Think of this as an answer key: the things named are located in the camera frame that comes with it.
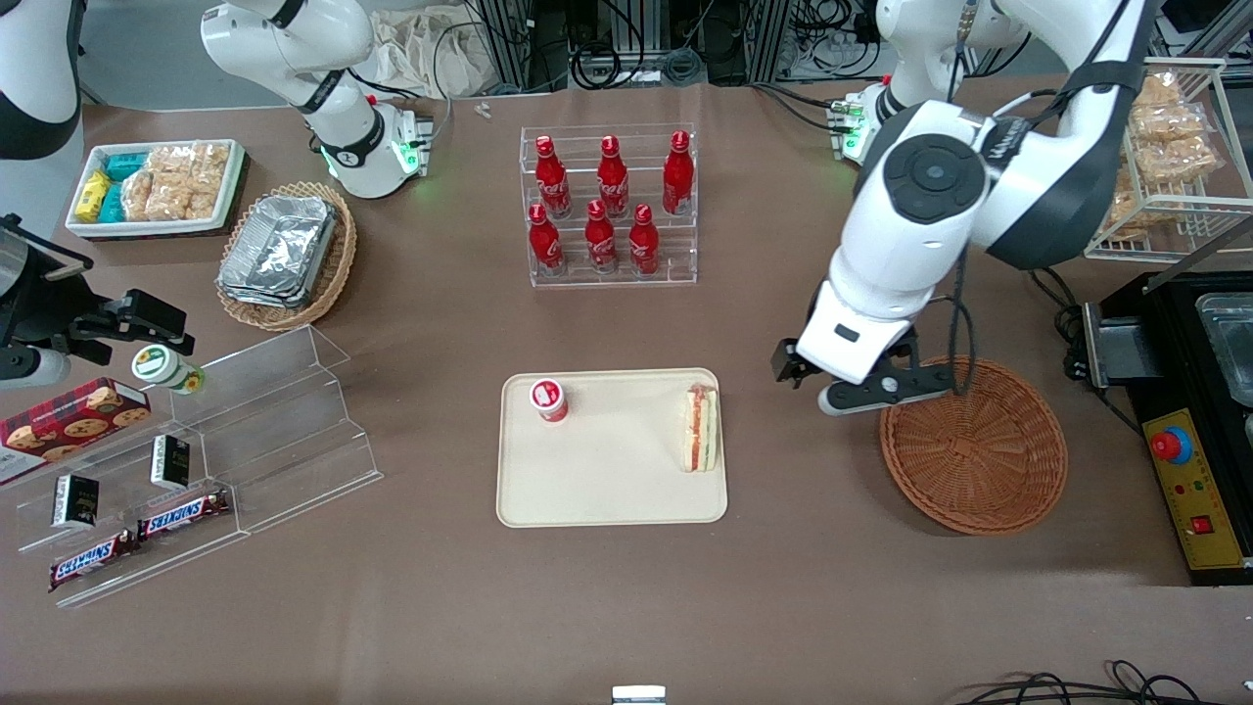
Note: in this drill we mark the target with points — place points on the beige cloth bag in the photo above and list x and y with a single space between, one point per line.
421 49

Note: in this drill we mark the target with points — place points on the black countertop appliance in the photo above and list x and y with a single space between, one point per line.
1165 392

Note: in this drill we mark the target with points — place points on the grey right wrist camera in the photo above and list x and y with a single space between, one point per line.
34 367

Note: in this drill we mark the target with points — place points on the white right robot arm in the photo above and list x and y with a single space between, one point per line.
294 39

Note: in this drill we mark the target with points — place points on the clear acrylic bottle rack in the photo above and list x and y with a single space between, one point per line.
675 264

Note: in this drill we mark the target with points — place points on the clear bag of fried snacks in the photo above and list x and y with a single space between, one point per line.
1170 123
1159 88
1180 159
1126 211

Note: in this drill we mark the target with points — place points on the teal snack packet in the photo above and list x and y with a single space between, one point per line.
112 204
125 164

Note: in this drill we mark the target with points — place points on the beige plastic serving tray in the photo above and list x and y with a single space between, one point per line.
617 480

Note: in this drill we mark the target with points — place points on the tan oval wicker basket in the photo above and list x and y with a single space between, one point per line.
328 279

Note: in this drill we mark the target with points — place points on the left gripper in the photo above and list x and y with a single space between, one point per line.
789 360

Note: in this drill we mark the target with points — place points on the steel appliance pan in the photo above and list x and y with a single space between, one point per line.
1231 348

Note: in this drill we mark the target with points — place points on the red emergency stop button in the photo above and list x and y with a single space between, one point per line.
1171 446

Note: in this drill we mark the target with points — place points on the white rectangular snack tray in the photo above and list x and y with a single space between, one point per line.
88 227

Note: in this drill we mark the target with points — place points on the green-lidded white cup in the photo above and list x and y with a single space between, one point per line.
162 367

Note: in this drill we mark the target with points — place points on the red-lidded small cup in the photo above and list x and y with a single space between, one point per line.
549 399

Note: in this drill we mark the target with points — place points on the snickers chocolate bar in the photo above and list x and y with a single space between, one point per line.
183 515
93 560

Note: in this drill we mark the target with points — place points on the small silver white object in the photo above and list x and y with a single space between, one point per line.
638 695

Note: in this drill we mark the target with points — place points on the red cola bottle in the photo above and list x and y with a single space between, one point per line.
643 243
600 240
677 176
544 243
552 181
613 181

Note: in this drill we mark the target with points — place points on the clear bag of rice crackers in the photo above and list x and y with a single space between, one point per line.
209 176
139 196
171 181

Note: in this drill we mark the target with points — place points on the yellow snack packet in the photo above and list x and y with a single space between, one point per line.
93 196

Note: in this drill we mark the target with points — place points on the triangular sandwich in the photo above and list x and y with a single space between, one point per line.
699 431

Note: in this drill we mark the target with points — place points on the clear acrylic stepped shelf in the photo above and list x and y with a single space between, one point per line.
127 460
294 431

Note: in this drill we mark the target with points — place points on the brown round wicker basket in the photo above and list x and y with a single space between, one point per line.
979 460

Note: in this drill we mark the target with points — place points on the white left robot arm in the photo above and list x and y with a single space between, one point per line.
1008 186

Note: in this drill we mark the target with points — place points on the yellow control panel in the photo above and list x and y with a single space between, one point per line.
1199 490

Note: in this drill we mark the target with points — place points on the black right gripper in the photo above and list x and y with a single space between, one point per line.
47 308

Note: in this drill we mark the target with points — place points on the small black carton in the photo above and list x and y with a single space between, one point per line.
169 462
74 501

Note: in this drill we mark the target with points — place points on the red plaid cookie box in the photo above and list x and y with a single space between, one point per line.
69 426

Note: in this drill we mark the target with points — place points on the aluminium foil tray stack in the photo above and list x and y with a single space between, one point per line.
279 250

